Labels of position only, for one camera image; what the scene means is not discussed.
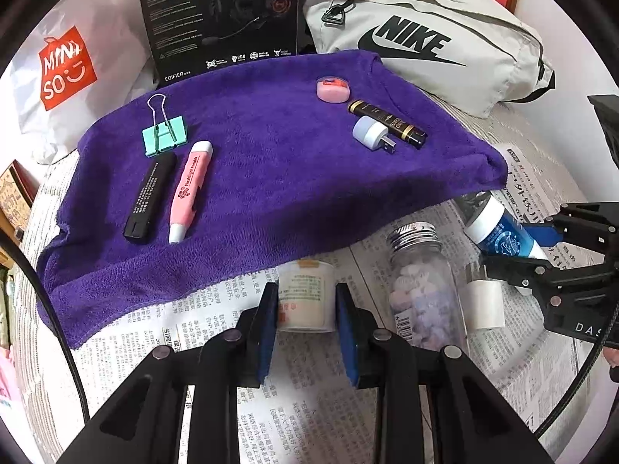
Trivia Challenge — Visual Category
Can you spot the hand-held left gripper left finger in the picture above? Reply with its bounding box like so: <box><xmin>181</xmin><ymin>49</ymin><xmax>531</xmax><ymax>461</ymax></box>
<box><xmin>58</xmin><ymin>281</ymin><xmax>281</xmax><ymax>464</ymax></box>

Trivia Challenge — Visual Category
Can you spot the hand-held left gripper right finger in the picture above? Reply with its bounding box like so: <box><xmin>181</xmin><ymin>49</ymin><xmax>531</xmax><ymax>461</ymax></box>
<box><xmin>335</xmin><ymin>283</ymin><xmax>552</xmax><ymax>464</ymax></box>

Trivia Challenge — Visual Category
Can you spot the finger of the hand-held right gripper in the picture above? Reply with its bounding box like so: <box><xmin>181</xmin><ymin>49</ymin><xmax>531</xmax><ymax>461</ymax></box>
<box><xmin>525</xmin><ymin>201</ymin><xmax>619</xmax><ymax>254</ymax></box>
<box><xmin>481</xmin><ymin>252</ymin><xmax>559</xmax><ymax>297</ymax></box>

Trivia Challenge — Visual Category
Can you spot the blue and white tube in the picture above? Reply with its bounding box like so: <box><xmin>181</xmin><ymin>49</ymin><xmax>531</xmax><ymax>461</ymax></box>
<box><xmin>464</xmin><ymin>193</ymin><xmax>549</xmax><ymax>262</ymax></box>

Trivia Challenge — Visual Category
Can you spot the small white jar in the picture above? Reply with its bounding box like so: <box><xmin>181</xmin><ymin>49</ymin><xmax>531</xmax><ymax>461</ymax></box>
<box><xmin>277</xmin><ymin>260</ymin><xmax>337</xmax><ymax>333</ymax></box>

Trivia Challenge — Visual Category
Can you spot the pink highlighter pen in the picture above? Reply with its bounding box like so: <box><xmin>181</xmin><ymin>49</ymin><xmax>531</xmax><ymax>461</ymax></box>
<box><xmin>168</xmin><ymin>141</ymin><xmax>214</xmax><ymax>245</ymax></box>

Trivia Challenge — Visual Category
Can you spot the black and gold tube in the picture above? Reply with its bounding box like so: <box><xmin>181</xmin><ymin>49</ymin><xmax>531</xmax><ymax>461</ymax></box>
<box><xmin>347</xmin><ymin>99</ymin><xmax>429</xmax><ymax>148</ymax></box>

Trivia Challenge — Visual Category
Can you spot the black rectangular stick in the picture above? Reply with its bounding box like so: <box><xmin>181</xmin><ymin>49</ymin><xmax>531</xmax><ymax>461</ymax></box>
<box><xmin>123</xmin><ymin>152</ymin><xmax>177</xmax><ymax>241</ymax></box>

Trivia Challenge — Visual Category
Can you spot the white plug-in night light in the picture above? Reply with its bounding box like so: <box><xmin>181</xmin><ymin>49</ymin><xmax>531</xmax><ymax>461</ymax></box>
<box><xmin>352</xmin><ymin>115</ymin><xmax>397</xmax><ymax>154</ymax></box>

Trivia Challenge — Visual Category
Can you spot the green binder clip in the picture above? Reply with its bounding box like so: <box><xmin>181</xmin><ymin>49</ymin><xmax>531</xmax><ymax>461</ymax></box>
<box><xmin>141</xmin><ymin>93</ymin><xmax>188</xmax><ymax>159</ymax></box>

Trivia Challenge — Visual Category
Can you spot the pink round case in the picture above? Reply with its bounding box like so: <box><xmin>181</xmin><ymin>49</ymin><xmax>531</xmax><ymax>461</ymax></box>
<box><xmin>316</xmin><ymin>76</ymin><xmax>350</xmax><ymax>104</ymax></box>

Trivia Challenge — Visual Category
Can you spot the small white cylinder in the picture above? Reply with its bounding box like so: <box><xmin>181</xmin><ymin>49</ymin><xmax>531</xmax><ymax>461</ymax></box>
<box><xmin>463</xmin><ymin>263</ymin><xmax>506</xmax><ymax>332</ymax></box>

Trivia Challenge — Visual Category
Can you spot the newspaper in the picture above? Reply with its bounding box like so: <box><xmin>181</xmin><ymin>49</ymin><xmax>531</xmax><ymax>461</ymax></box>
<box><xmin>80</xmin><ymin>142</ymin><xmax>605</xmax><ymax>464</ymax></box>

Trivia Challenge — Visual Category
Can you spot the clear bottle of tablets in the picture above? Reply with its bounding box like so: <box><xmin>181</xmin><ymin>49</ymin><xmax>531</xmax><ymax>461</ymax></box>
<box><xmin>387</xmin><ymin>222</ymin><xmax>470</xmax><ymax>351</ymax></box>

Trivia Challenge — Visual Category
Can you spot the purple towel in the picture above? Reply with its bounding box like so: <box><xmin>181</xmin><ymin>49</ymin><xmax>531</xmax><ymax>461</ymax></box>
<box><xmin>36</xmin><ymin>49</ymin><xmax>508</xmax><ymax>351</ymax></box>

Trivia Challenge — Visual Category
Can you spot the grey waist bag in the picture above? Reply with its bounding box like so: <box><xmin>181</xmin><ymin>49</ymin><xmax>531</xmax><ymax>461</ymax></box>
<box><xmin>302</xmin><ymin>0</ymin><xmax>557</xmax><ymax>119</ymax></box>

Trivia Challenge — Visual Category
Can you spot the pink printed cloth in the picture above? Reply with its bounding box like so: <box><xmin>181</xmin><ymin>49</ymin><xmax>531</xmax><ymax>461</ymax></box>
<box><xmin>0</xmin><ymin>343</ymin><xmax>22</xmax><ymax>407</ymax></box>

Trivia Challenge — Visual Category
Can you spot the patterned notebook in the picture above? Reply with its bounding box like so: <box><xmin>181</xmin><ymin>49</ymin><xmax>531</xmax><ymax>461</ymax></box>
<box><xmin>0</xmin><ymin>159</ymin><xmax>42</xmax><ymax>242</ymax></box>

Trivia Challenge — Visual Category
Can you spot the black product box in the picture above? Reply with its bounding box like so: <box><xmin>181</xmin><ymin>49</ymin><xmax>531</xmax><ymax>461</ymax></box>
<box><xmin>134</xmin><ymin>0</ymin><xmax>301</xmax><ymax>89</ymax></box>

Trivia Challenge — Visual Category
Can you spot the white plastic shopping bag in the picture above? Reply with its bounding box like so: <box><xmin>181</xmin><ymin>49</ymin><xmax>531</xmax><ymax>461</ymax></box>
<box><xmin>7</xmin><ymin>0</ymin><xmax>162</xmax><ymax>165</ymax></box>

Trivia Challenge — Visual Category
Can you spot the black cable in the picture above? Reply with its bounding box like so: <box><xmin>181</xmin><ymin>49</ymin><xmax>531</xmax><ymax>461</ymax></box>
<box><xmin>529</xmin><ymin>295</ymin><xmax>619</xmax><ymax>445</ymax></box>
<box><xmin>0</xmin><ymin>229</ymin><xmax>92</xmax><ymax>426</ymax></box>

